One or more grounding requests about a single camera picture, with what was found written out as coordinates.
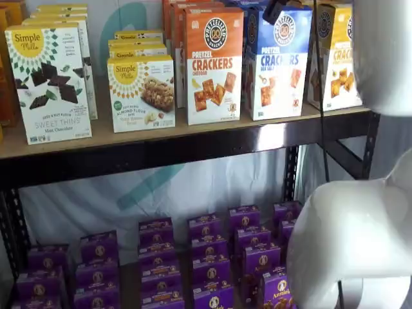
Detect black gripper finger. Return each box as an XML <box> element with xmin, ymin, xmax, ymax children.
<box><xmin>262</xmin><ymin>0</ymin><xmax>290</xmax><ymax>24</ymax></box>

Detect orange cheddar pretzel crackers box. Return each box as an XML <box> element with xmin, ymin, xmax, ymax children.
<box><xmin>169</xmin><ymin>1</ymin><xmax>225</xmax><ymax>109</ymax></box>
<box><xmin>162</xmin><ymin>0</ymin><xmax>196</xmax><ymax>67</ymax></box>
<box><xmin>183</xmin><ymin>6</ymin><xmax>245</xmax><ymax>126</ymax></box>

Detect yellow pretzel crackers box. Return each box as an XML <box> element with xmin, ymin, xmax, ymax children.
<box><xmin>307</xmin><ymin>3</ymin><xmax>364</xmax><ymax>112</ymax></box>

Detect Simple Mills almond bars box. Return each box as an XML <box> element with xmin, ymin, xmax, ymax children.
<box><xmin>108</xmin><ymin>44</ymin><xmax>168</xmax><ymax>59</ymax></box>
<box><xmin>108</xmin><ymin>37</ymin><xmax>165</xmax><ymax>48</ymax></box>
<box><xmin>114</xmin><ymin>30</ymin><xmax>164</xmax><ymax>40</ymax></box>
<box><xmin>107</xmin><ymin>54</ymin><xmax>176</xmax><ymax>133</ymax></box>

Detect Simple Mills sweet thins box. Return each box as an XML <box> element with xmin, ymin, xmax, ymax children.
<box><xmin>5</xmin><ymin>23</ymin><xmax>93</xmax><ymax>145</ymax></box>
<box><xmin>36</xmin><ymin>4</ymin><xmax>89</xmax><ymax>14</ymax></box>
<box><xmin>21</xmin><ymin>17</ymin><xmax>99</xmax><ymax>122</ymax></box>
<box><xmin>30</xmin><ymin>11</ymin><xmax>89</xmax><ymax>21</ymax></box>

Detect purple Annie's box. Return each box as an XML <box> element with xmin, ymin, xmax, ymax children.
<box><xmin>279</xmin><ymin>220</ymin><xmax>299</xmax><ymax>248</ymax></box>
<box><xmin>192</xmin><ymin>285</ymin><xmax>235</xmax><ymax>309</ymax></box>
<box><xmin>138</xmin><ymin>243</ymin><xmax>177</xmax><ymax>270</ymax></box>
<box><xmin>75</xmin><ymin>259</ymin><xmax>120</xmax><ymax>290</ymax></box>
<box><xmin>191</xmin><ymin>237</ymin><xmax>230</xmax><ymax>262</ymax></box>
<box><xmin>138</xmin><ymin>218</ymin><xmax>174</xmax><ymax>247</ymax></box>
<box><xmin>12</xmin><ymin>295</ymin><xmax>62</xmax><ymax>309</ymax></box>
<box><xmin>192</xmin><ymin>258</ymin><xmax>232</xmax><ymax>289</ymax></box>
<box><xmin>188</xmin><ymin>214</ymin><xmax>223</xmax><ymax>241</ymax></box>
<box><xmin>15</xmin><ymin>268</ymin><xmax>65</xmax><ymax>299</ymax></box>
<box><xmin>27</xmin><ymin>245</ymin><xmax>70</xmax><ymax>273</ymax></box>
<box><xmin>73</xmin><ymin>288</ymin><xmax>122</xmax><ymax>309</ymax></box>
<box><xmin>243</xmin><ymin>245</ymin><xmax>281</xmax><ymax>277</ymax></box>
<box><xmin>273</xmin><ymin>201</ymin><xmax>303</xmax><ymax>226</ymax></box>
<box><xmin>140</xmin><ymin>264</ymin><xmax>181</xmax><ymax>295</ymax></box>
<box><xmin>234</xmin><ymin>226</ymin><xmax>272</xmax><ymax>255</ymax></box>
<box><xmin>79</xmin><ymin>230</ymin><xmax>119</xmax><ymax>263</ymax></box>
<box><xmin>228</xmin><ymin>205</ymin><xmax>261</xmax><ymax>231</ymax></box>
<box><xmin>241</xmin><ymin>272</ymin><xmax>297</xmax><ymax>309</ymax></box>
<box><xmin>141</xmin><ymin>289</ymin><xmax>185</xmax><ymax>309</ymax></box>

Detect wooden shelf board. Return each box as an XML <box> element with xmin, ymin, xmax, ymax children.
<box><xmin>0</xmin><ymin>80</ymin><xmax>371</xmax><ymax>160</ymax></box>

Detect orange snack box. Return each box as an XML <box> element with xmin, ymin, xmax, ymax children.
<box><xmin>0</xmin><ymin>6</ymin><xmax>20</xmax><ymax>128</ymax></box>
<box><xmin>0</xmin><ymin>0</ymin><xmax>28</xmax><ymax>28</ymax></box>

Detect white plastic backdrop sheet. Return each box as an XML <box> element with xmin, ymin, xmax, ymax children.
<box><xmin>17</xmin><ymin>0</ymin><xmax>364</xmax><ymax>268</ymax></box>

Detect purple Annie's snack boxes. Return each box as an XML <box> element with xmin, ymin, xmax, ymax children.
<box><xmin>64</xmin><ymin>257</ymin><xmax>194</xmax><ymax>309</ymax></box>

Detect metal shelf rack frame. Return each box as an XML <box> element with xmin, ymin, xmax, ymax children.
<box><xmin>0</xmin><ymin>111</ymin><xmax>382</xmax><ymax>309</ymax></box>

